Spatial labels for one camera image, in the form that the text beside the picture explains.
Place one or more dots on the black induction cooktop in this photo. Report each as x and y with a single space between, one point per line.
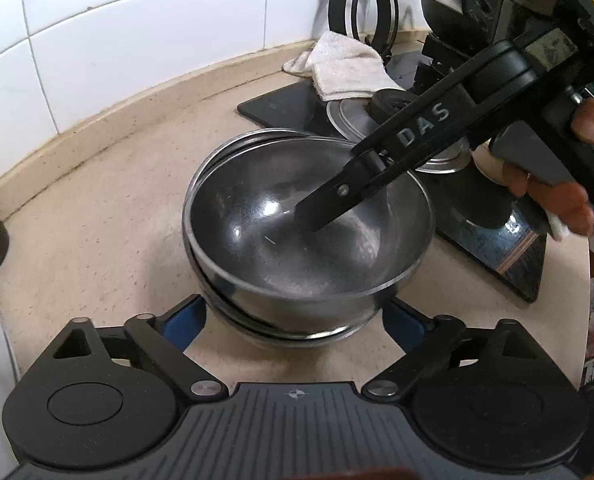
505 234

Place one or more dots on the steel bowl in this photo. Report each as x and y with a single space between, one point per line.
247 309
307 229
264 335

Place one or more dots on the cream ceramic bowl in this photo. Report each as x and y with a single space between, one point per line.
488 165

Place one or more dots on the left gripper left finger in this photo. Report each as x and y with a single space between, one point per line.
160 342

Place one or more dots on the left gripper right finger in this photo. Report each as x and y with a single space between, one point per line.
427 344

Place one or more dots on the steel pot lid black knob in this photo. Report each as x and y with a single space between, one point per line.
357 118

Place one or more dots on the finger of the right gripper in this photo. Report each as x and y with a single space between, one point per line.
476 101

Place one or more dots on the white towel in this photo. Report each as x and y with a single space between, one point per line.
341 68

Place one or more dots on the black lid holder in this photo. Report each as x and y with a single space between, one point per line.
345 17

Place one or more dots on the person's right hand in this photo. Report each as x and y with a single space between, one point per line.
569 201

